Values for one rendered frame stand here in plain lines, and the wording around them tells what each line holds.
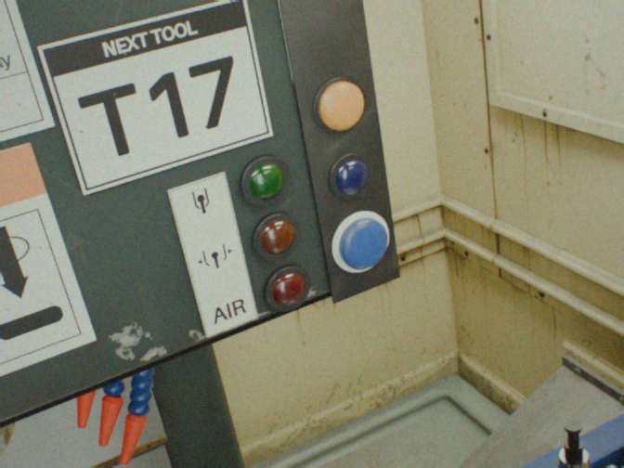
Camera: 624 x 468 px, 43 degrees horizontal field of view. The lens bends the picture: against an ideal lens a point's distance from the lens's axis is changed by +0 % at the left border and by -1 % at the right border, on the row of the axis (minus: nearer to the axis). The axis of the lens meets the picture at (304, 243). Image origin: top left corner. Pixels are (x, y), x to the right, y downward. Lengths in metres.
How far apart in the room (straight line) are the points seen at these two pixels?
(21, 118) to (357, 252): 0.19
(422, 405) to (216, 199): 1.59
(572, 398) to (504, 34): 0.68
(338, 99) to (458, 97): 1.23
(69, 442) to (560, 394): 0.91
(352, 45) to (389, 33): 1.23
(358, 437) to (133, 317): 1.52
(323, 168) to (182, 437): 0.93
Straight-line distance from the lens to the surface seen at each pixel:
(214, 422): 1.32
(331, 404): 1.88
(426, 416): 1.97
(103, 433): 0.65
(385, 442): 1.91
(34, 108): 0.37
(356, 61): 0.42
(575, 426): 0.77
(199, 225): 0.41
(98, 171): 0.38
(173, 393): 1.26
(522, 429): 1.60
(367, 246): 0.44
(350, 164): 0.43
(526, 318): 1.71
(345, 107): 0.41
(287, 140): 0.41
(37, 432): 1.19
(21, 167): 0.38
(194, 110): 0.39
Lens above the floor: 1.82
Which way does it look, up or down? 26 degrees down
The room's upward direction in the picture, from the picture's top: 11 degrees counter-clockwise
